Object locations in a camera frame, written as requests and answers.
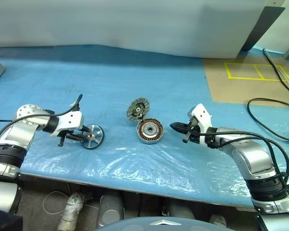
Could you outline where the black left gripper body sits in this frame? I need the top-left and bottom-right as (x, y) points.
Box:
(57, 129), (74, 147)

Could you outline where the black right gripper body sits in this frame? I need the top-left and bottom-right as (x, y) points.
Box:
(183, 116), (200, 144)

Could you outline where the silver spoked wheel cover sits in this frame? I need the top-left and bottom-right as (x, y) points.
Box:
(79, 124), (105, 150)

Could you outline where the motor stator with copper windings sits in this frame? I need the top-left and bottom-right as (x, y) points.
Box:
(136, 118), (165, 145)

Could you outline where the grey slotted rotor disc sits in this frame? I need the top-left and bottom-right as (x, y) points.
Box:
(126, 97), (151, 123)

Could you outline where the blue plastic table sheet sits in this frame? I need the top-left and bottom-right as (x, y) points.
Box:
(0, 44), (289, 207)

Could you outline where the brown cardboard sheet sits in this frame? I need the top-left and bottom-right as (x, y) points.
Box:
(202, 49), (289, 108)

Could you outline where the white mottled rounded shape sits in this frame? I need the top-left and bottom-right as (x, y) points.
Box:
(57, 192), (86, 231)
(208, 214), (227, 228)

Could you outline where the small black clasp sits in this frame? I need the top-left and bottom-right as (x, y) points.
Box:
(160, 197), (169, 216)

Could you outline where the grey rounded cylinder shape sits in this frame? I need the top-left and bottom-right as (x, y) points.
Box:
(98, 193), (125, 228)
(167, 201), (196, 220)

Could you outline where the yellow tape rectangle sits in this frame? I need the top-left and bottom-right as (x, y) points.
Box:
(224, 62), (289, 82)

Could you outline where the grey-blue robot torso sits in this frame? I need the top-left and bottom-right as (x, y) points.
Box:
(93, 216), (234, 231)

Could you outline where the dark navy cloth shape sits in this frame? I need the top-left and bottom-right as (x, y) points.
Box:
(0, 208), (24, 231)

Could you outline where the large white backdrop sheet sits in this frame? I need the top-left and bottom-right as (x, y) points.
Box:
(0, 0), (267, 60)

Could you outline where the dark grey slanted panel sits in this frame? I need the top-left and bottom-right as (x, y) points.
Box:
(240, 6), (286, 51)

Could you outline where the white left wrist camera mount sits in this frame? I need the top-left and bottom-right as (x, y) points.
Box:
(49, 110), (84, 138)

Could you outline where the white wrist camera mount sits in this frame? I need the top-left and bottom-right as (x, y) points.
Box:
(187, 103), (212, 147)
(49, 110), (84, 138)

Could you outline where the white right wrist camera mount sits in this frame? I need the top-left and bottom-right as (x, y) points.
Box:
(187, 103), (212, 147)

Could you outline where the thin white cord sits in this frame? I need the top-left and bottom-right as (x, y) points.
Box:
(42, 190), (71, 215)

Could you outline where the looped black cable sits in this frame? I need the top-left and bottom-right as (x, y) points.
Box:
(247, 98), (289, 145)

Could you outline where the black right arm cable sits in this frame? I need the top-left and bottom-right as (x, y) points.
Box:
(187, 131), (289, 205)

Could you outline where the straight black cable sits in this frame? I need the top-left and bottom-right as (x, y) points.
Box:
(263, 49), (289, 100)

